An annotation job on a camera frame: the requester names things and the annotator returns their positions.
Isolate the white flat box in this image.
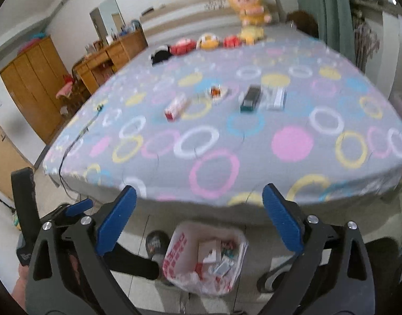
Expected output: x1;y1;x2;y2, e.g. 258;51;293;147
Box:
266;87;287;111

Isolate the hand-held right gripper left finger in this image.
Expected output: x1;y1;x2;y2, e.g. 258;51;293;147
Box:
25;185;140;315

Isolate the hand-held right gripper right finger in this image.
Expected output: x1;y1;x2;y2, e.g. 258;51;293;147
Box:
258;183;375;315

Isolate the black slipper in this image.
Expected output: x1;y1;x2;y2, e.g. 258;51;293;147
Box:
256;262;295;295
145;230;176;286

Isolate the small red plush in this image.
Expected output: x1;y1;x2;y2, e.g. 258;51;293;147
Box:
223;34;243;48

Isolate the blue and white small carton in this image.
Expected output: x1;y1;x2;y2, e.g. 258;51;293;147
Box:
211;258;236;277

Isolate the yellow and white plush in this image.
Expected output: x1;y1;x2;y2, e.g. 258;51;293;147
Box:
196;32;220;51

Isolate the person's left hand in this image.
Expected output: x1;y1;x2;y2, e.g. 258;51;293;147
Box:
10;262;34;311

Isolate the red and white box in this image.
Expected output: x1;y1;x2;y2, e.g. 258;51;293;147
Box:
164;93;192;122

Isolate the green curtain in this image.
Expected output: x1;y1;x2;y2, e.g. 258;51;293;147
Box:
291;0;356;65

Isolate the wooden wardrobe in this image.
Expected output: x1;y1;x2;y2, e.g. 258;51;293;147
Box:
0;35;74;145

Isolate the bed with circle-print sheet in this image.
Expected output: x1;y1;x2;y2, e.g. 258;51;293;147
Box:
43;23;402;228

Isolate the large red plush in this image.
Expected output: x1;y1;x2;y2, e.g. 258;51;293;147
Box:
170;38;197;56

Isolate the wall mirror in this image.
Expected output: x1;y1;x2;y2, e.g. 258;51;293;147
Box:
90;0;124;39

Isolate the brown plush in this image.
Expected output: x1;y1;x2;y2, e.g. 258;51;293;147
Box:
286;10;320;39

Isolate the pink bundle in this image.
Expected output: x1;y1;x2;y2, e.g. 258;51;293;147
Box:
17;32;46;55

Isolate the dark teal box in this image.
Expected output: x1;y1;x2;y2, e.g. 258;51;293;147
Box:
239;85;262;112

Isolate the pink cloth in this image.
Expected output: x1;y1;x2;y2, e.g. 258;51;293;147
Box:
55;75;77;101

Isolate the white moulded box tray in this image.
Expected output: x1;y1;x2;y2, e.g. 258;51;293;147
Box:
197;240;221;264

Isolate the wooden headboard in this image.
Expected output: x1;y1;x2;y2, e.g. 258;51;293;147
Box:
139;0;281;39

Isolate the yellow duck plush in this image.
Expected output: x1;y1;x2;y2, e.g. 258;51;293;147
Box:
238;25;267;45

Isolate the black cable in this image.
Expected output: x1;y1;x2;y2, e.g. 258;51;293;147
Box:
57;103;105;191

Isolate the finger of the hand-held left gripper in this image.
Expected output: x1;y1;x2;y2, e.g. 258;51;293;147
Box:
40;198;94;228
11;167;36;237

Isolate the wooden desk with drawers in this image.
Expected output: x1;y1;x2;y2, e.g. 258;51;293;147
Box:
72;28;149;96

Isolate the white and orange packet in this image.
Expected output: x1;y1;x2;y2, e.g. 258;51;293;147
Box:
206;85;231;101

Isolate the bin with white plastic bag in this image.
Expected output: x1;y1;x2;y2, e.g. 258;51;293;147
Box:
162;221;249;297

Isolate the black and white plush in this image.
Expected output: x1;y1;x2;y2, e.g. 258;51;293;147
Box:
150;45;174;65

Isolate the large yellow plush in bag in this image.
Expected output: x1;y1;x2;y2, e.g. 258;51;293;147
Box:
228;0;273;27

